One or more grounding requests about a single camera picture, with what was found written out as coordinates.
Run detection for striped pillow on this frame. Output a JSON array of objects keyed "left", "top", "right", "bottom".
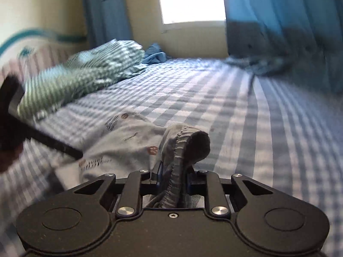
[{"left": 0, "top": 44, "right": 71, "bottom": 86}]

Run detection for blue checked bed sheet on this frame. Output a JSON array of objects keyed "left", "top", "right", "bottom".
[{"left": 0, "top": 57, "right": 343, "bottom": 257}]

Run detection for crumpled blue cloth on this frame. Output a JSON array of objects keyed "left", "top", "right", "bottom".
[{"left": 141, "top": 43, "right": 168, "bottom": 65}]

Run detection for window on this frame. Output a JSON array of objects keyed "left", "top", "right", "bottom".
[{"left": 156, "top": 0, "right": 227, "bottom": 25}]

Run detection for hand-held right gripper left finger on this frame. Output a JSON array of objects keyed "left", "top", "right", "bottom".
[{"left": 73, "top": 161, "right": 164, "bottom": 218}]

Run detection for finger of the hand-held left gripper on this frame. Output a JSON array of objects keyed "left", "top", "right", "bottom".
[{"left": 23, "top": 124, "right": 84, "bottom": 160}]

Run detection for green checked blanket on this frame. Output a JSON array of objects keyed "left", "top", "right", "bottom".
[{"left": 17, "top": 39, "right": 147, "bottom": 119}]

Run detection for light blue printed pants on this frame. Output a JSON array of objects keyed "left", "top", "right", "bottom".
[{"left": 53, "top": 112, "right": 212, "bottom": 210}]

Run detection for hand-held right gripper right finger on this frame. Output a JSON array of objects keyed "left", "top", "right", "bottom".
[{"left": 187, "top": 169, "right": 274, "bottom": 218}]

